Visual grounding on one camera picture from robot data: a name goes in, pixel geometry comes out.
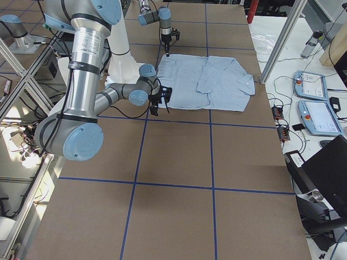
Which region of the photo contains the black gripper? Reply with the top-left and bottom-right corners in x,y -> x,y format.
149,86 -> 172,116
159,28 -> 181,57

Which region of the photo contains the light blue button shirt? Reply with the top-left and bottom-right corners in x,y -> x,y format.
158,54 -> 255,112

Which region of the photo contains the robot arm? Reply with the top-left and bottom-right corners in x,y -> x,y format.
35,1 -> 172,161
138,1 -> 181,57

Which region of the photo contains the red cylinder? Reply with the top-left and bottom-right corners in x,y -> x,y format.
247,0 -> 259,24

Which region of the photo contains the clear plastic bag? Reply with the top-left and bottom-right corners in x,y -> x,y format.
252,33 -> 277,54

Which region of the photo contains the upper teach pendant tablet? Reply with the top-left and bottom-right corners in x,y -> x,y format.
294,70 -> 328,101

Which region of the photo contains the teach pendant tablet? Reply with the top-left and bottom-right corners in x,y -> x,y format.
298,100 -> 344,137
294,70 -> 328,101

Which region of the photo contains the clear water bottle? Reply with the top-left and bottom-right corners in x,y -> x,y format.
300,30 -> 323,59

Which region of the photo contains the lower teach pendant tablet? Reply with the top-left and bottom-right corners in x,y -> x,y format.
298,100 -> 344,137

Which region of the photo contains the aluminium frame post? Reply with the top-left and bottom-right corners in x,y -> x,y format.
259,0 -> 307,85

